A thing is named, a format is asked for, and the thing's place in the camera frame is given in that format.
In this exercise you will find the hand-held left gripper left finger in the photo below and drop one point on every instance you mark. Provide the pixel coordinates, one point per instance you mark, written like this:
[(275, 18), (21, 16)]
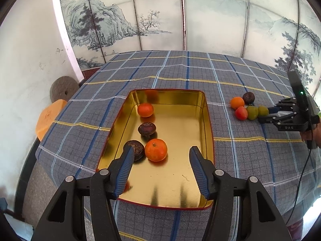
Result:
[(125, 170)]

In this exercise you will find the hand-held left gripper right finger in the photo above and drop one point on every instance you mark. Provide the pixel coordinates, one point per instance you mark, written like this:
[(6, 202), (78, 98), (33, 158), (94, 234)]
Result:
[(199, 173)]

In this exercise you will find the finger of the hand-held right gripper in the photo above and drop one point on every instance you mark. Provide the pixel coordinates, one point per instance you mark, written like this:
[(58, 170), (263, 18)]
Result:
[(273, 110), (265, 120)]

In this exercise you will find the green plum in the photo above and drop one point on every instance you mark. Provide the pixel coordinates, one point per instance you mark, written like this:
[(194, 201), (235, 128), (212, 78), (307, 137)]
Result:
[(263, 110), (252, 112)]

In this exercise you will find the dark mangosteen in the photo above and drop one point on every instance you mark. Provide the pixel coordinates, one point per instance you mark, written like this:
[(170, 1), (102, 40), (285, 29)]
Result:
[(138, 150), (248, 97)]

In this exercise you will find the orange tangerine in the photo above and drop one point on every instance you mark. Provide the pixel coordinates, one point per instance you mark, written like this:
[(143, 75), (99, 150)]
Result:
[(237, 103), (156, 150), (145, 110)]

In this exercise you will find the red tin with gold inside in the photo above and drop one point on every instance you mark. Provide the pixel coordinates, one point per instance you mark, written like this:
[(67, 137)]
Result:
[(175, 135)]

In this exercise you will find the dark passion fruit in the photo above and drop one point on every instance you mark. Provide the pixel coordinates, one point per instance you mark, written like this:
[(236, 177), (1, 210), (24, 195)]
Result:
[(147, 129)]

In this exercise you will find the person's right hand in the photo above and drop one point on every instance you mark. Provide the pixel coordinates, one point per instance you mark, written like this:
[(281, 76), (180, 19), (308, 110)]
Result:
[(318, 138)]

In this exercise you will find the red peach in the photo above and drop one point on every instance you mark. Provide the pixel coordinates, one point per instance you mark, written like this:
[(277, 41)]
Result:
[(241, 113)]

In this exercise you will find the plaid grey blue tablecloth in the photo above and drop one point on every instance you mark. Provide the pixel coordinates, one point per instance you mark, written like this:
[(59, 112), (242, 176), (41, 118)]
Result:
[(245, 150)]

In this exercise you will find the orange cushion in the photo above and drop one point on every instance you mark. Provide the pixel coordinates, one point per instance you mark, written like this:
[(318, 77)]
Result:
[(47, 120)]

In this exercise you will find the grey round millstone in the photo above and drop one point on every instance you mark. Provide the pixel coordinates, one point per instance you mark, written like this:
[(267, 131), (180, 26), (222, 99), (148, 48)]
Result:
[(62, 89)]

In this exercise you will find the dark red wooden ledge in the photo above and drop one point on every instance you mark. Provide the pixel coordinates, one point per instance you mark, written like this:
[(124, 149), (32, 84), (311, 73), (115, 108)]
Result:
[(89, 74)]

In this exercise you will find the painted folding screen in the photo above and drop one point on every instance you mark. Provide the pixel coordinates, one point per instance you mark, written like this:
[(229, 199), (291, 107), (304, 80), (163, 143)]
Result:
[(213, 17)]

